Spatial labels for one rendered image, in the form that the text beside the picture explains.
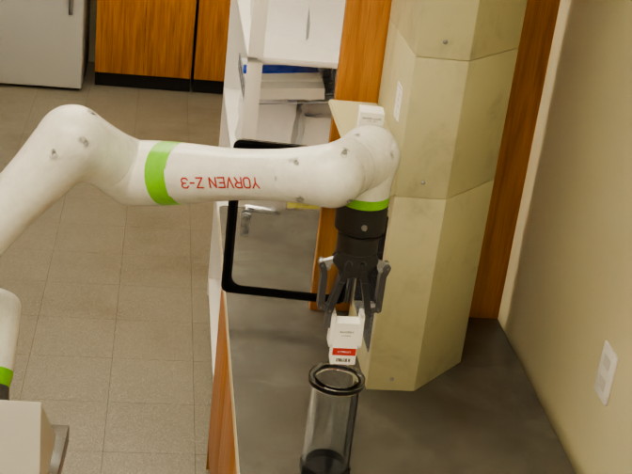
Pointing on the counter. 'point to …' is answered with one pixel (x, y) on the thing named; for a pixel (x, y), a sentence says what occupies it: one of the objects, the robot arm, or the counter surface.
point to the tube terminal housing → (434, 208)
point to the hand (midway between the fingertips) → (345, 328)
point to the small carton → (369, 115)
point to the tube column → (459, 26)
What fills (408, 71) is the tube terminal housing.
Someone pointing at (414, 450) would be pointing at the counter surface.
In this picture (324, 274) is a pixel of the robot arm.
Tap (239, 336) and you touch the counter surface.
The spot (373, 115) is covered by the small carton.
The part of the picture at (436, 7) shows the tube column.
